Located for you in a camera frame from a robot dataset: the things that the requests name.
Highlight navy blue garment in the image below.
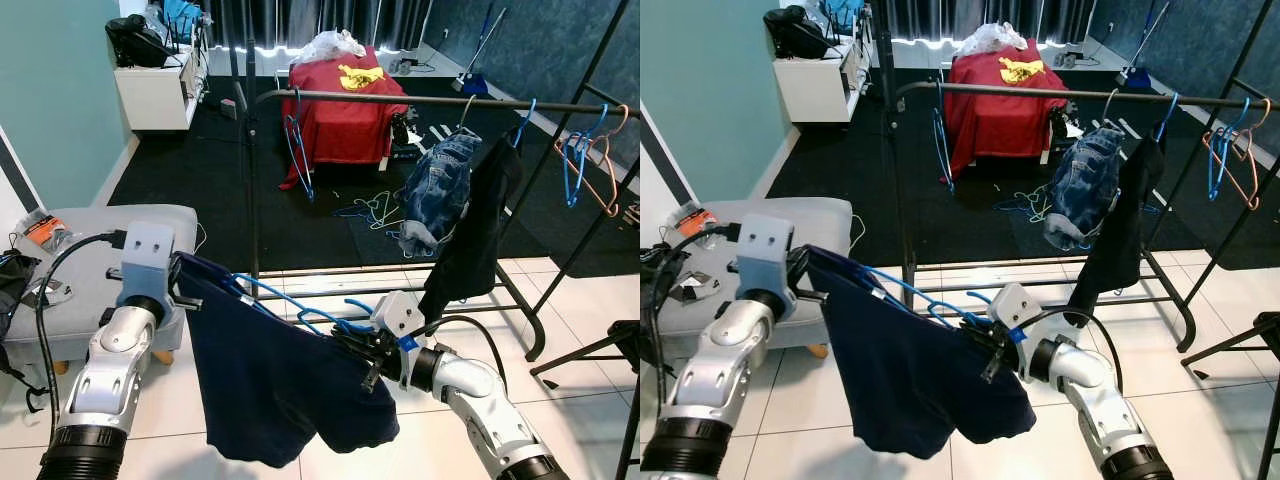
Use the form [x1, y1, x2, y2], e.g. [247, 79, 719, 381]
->
[178, 252, 402, 470]
[804, 244, 1039, 462]

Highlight orange clothes hanger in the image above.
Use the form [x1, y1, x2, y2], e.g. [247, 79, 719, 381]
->
[554, 104, 634, 219]
[1202, 96, 1277, 212]

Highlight grey cushioned ottoman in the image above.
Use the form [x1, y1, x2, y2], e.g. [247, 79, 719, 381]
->
[654, 196, 855, 357]
[0, 204, 200, 367]

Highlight small silver packet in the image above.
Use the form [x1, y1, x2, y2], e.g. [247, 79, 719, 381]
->
[671, 269, 724, 304]
[24, 279, 74, 307]

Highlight orange plastic packet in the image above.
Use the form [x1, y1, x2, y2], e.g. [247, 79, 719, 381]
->
[674, 204, 720, 240]
[21, 214, 70, 252]

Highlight black hanging garment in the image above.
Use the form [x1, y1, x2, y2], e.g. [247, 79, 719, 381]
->
[1064, 129, 1170, 330]
[417, 134, 527, 327]

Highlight blue denim garment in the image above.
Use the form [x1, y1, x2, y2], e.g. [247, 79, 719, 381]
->
[1042, 121, 1130, 252]
[397, 127, 484, 257]

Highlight white low cabinet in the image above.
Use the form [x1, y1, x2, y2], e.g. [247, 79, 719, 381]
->
[112, 44, 212, 132]
[772, 39, 872, 124]

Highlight red cover with yellow print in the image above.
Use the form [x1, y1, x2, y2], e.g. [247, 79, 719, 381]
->
[939, 39, 1072, 182]
[279, 44, 412, 192]

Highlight black backpack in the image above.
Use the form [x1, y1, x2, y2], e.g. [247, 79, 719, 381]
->
[104, 13, 182, 70]
[762, 4, 842, 60]

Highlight black metal clothes rack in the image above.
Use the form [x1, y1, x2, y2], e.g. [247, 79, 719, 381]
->
[880, 0, 1280, 357]
[232, 0, 640, 379]

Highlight blue bag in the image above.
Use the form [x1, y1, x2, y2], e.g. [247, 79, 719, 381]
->
[821, 0, 867, 34]
[164, 0, 207, 42]

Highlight crumpled clear plastic bag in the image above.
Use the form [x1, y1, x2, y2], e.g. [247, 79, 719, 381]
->
[957, 21, 1032, 57]
[302, 29, 370, 64]

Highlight dark curtains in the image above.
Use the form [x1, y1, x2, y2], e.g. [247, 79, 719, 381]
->
[868, 0, 1096, 46]
[204, 0, 437, 52]

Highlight blue mop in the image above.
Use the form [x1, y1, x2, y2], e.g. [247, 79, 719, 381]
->
[451, 7, 509, 97]
[1114, 0, 1172, 90]

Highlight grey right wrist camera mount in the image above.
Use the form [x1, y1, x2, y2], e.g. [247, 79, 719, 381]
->
[987, 282, 1042, 338]
[371, 289, 427, 348]

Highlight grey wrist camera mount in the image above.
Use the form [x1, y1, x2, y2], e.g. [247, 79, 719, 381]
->
[734, 212, 802, 297]
[117, 221, 180, 302]
[987, 282, 1042, 338]
[371, 289, 427, 348]

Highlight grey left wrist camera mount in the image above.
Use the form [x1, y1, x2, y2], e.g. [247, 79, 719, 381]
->
[117, 221, 180, 302]
[734, 212, 802, 297]

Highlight black strap bag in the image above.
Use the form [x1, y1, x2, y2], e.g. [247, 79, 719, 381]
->
[640, 244, 692, 293]
[0, 248, 48, 413]

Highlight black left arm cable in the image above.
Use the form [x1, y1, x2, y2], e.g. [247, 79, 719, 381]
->
[647, 224, 744, 403]
[34, 229, 130, 443]

